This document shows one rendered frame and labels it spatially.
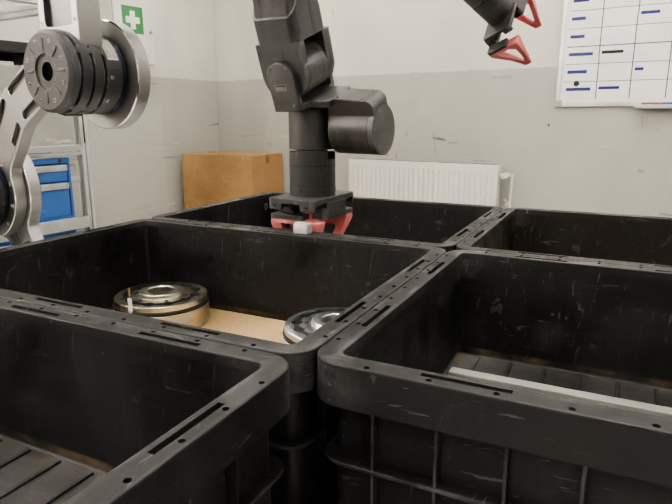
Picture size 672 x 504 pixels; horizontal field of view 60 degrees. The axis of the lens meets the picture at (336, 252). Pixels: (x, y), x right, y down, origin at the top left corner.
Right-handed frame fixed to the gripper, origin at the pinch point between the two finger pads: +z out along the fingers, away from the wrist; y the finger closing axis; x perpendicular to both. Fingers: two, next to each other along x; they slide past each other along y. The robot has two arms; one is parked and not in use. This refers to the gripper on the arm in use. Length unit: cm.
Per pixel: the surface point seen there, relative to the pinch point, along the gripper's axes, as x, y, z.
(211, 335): -15.7, -36.9, -6.3
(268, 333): -3.0, -14.1, 4.0
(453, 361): -22.5, -11.0, 4.1
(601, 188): -8, 288, 22
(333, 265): -8.3, -9.3, -3.2
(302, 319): -8.6, -16.0, 0.7
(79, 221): 189, 105, 29
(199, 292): 6.4, -14.2, 0.8
